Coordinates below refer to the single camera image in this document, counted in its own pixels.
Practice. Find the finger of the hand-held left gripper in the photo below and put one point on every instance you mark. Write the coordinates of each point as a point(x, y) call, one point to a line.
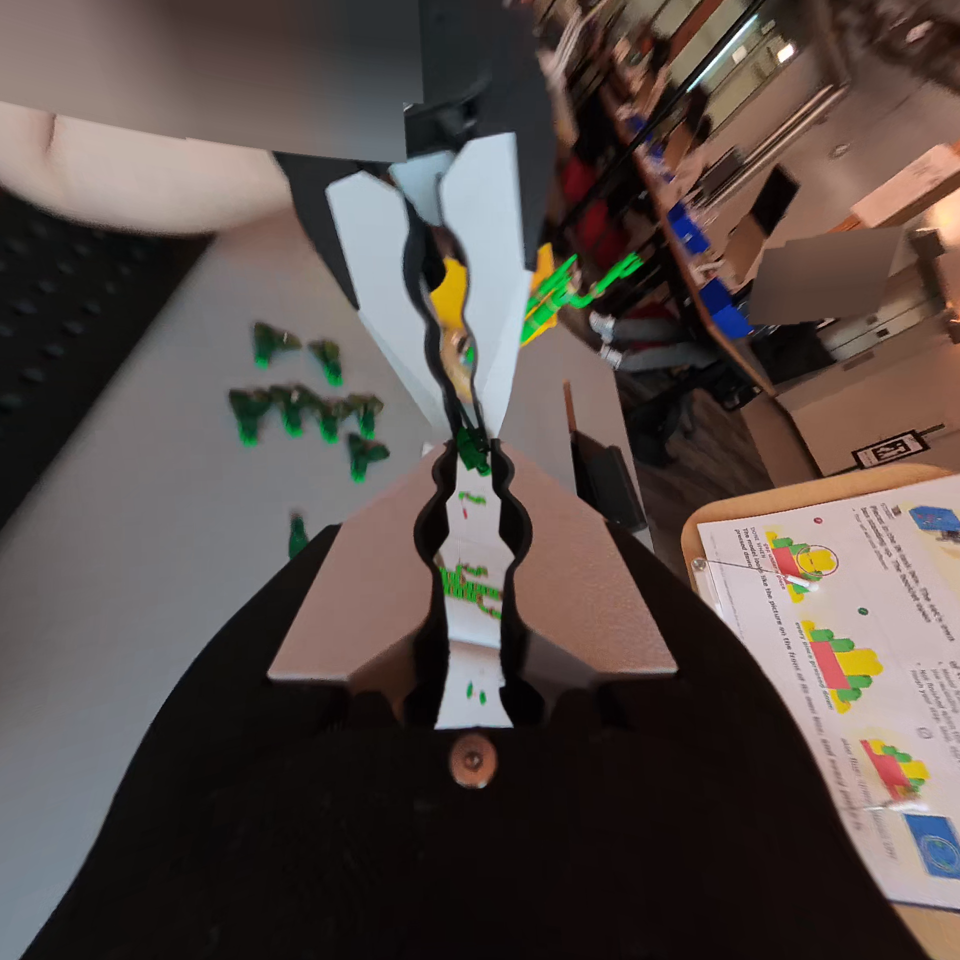
point(375, 247)
point(499, 247)

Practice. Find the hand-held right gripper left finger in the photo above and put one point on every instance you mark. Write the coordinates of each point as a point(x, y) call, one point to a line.
point(352, 600)

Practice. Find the dark green lego leaf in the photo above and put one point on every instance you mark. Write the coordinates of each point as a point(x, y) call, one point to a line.
point(298, 536)

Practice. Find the black electronic box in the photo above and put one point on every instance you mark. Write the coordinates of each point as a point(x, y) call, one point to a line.
point(607, 480)

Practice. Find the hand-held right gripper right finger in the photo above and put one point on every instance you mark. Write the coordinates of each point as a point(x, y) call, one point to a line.
point(592, 600)

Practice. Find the lego bamboo model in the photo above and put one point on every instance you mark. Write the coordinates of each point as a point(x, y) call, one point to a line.
point(585, 292)

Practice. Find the long wooden desk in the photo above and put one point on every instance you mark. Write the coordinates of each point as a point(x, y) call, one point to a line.
point(675, 285)

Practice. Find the black white marker tag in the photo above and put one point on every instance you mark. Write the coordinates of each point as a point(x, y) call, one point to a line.
point(891, 450)

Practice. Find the wooden document stand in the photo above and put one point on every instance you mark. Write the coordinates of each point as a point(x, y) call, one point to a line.
point(720, 502)

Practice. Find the yellow plastic bin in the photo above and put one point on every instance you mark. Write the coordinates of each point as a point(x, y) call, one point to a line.
point(450, 289)

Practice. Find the small green lego piece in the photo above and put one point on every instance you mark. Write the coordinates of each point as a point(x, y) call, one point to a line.
point(472, 450)

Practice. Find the group of lego leaf clusters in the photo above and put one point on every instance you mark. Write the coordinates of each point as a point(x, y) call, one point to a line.
point(300, 405)

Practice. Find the person's left forearm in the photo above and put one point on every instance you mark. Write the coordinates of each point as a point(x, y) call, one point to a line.
point(112, 180)

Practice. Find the blue plastic bin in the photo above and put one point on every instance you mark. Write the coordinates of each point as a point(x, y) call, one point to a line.
point(688, 225)
point(724, 311)

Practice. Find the printed instruction sheet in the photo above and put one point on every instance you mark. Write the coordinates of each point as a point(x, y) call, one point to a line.
point(847, 675)

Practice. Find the lego instruction booklet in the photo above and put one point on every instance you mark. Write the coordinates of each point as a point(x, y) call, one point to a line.
point(472, 540)

